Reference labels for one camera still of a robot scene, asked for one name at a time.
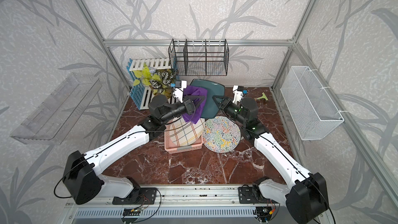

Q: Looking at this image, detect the purple cloth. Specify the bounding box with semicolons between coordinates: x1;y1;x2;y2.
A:
182;86;208;124

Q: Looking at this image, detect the dark teal square plate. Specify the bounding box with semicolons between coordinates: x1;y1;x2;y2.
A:
190;79;225;119

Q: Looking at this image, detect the colourful mosaic round plate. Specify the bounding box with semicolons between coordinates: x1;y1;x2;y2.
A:
202;116;241;153

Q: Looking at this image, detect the striped white round plate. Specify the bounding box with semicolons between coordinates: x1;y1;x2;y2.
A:
168;118;205;147

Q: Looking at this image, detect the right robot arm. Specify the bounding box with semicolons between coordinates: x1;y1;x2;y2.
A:
212;95;330;224

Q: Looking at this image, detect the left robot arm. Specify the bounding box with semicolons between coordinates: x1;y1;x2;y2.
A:
61;95;205;205

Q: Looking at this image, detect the potted plant yellow pot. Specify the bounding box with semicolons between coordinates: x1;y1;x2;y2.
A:
132;64;178;99

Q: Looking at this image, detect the blue white slatted crate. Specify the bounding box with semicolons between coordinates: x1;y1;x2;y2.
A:
126;58;172;110

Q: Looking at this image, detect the pink plastic basket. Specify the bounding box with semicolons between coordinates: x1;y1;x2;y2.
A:
164;125;203;154

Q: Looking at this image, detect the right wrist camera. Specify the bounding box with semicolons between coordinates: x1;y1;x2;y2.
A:
233;85;248;105

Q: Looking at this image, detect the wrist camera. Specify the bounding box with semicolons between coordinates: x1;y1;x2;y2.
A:
233;85;248;105
171;80;187;103

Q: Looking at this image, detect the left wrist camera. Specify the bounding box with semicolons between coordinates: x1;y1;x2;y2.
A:
171;80;187;103

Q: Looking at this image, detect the black wire wall basket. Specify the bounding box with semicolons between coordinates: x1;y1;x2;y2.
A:
168;39;230;76

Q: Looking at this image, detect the white wire wall basket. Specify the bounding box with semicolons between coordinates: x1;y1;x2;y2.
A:
280;66;344;141

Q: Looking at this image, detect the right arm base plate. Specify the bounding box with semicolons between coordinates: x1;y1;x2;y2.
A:
238;185;265;204

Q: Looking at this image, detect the aluminium front rail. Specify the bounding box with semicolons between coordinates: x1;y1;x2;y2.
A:
65;184;327;208

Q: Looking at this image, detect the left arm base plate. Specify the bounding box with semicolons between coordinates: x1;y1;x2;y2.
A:
112;187;158;205

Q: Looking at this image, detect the clear plastic wall shelf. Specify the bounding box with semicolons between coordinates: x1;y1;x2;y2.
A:
10;73;102;145

